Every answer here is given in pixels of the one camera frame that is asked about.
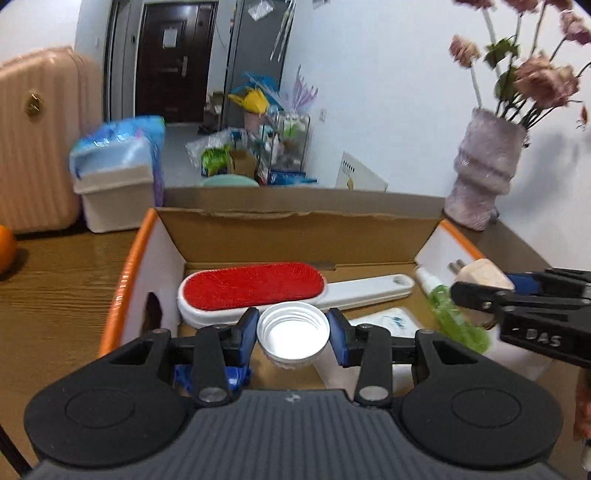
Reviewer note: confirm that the small brown carton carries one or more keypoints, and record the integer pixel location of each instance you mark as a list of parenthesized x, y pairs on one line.
[(242, 162)]

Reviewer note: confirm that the dark brown door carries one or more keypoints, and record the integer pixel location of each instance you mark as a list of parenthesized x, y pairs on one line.
[(175, 60)]

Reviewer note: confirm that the orange fruit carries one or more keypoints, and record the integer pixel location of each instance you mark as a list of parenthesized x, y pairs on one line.
[(5, 249)]

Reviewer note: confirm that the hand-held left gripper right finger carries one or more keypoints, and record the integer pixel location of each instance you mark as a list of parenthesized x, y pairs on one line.
[(339, 334)]

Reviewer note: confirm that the green round stool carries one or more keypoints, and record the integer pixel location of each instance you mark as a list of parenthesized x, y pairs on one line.
[(230, 181)]

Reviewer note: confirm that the red printed cardboard box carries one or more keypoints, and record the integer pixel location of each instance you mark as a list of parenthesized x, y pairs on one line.
[(295, 240)]

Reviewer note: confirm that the white screw cap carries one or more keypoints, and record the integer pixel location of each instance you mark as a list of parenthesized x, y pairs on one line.
[(293, 337)]

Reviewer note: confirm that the grey refrigerator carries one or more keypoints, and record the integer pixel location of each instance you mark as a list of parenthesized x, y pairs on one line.
[(254, 60)]

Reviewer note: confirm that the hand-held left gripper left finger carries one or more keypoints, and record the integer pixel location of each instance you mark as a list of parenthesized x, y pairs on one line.
[(248, 330)]

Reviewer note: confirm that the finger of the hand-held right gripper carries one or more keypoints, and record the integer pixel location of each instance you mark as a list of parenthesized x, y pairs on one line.
[(480, 297), (554, 280)]

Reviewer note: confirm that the green snack packet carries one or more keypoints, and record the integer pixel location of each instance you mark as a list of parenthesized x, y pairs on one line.
[(214, 159)]

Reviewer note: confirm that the pink ribbed suitcase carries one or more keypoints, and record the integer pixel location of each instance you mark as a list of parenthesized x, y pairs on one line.
[(41, 138)]

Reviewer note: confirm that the beige trash bin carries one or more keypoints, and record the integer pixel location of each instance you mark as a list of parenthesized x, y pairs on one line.
[(113, 184)]

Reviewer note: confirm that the green spray bottle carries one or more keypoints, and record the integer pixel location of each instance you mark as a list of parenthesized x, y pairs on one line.
[(450, 311)]

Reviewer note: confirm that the red and white lint brush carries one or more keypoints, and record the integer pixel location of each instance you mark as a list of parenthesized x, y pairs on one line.
[(251, 287)]

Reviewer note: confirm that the yellow watering can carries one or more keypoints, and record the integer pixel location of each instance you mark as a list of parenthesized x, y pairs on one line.
[(254, 99)]

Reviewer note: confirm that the dried pink roses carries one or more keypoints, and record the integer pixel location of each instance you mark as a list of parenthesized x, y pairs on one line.
[(531, 60)]

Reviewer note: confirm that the beige plug adapter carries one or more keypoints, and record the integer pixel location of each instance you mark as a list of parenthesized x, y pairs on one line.
[(482, 274)]

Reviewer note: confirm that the pink textured vase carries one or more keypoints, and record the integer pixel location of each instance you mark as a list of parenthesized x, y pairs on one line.
[(485, 175)]

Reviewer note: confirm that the blue bottle cap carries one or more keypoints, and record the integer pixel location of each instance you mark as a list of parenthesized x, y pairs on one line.
[(184, 376)]

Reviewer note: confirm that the white flat board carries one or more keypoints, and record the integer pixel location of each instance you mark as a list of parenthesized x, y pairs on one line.
[(362, 171)]

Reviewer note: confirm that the blue plastic bag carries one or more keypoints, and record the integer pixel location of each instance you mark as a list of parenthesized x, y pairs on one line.
[(147, 143)]

